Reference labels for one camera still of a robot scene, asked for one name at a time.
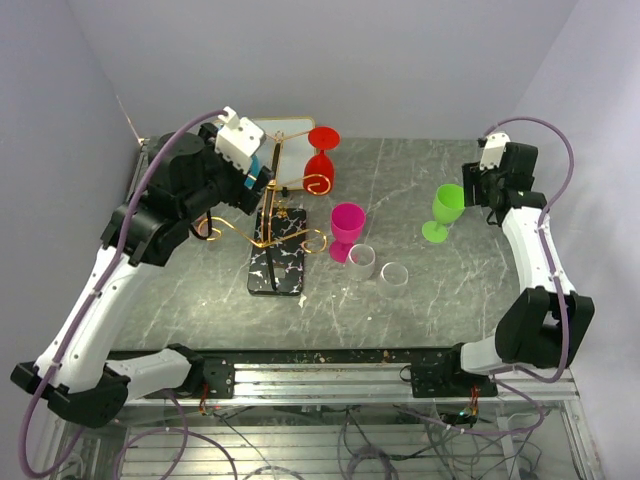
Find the clear glass cup right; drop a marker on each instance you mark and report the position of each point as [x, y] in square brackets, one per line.
[392, 280]

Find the red plastic wine glass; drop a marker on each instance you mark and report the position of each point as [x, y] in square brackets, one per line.
[319, 171]

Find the blue plastic wine glass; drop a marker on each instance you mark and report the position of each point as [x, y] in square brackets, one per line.
[254, 171]

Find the pink plastic wine glass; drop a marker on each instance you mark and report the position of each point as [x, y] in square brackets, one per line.
[347, 222]

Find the gold framed mirror tray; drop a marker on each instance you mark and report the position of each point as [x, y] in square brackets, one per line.
[295, 151]

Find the gold wine glass rack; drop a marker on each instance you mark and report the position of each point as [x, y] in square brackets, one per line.
[280, 243]

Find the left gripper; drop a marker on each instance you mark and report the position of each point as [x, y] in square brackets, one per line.
[246, 199]

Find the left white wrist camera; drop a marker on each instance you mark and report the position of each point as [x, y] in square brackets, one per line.
[238, 140]

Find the clear glass cup left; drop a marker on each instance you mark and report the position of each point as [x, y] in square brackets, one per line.
[360, 262]

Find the green plastic wine glass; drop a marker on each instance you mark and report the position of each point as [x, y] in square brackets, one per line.
[448, 205]

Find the clear glass cup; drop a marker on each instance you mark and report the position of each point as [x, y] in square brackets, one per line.
[360, 262]
[392, 280]

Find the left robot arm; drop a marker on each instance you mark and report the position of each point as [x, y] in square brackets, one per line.
[188, 175]

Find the aluminium mounting rail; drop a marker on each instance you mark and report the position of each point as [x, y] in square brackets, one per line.
[333, 376]

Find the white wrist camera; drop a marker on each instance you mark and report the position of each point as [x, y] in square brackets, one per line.
[492, 147]
[238, 140]

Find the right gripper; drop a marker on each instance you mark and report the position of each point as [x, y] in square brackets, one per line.
[473, 177]

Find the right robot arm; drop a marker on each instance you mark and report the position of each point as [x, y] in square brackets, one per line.
[546, 324]

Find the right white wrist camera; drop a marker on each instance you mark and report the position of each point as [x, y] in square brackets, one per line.
[492, 147]

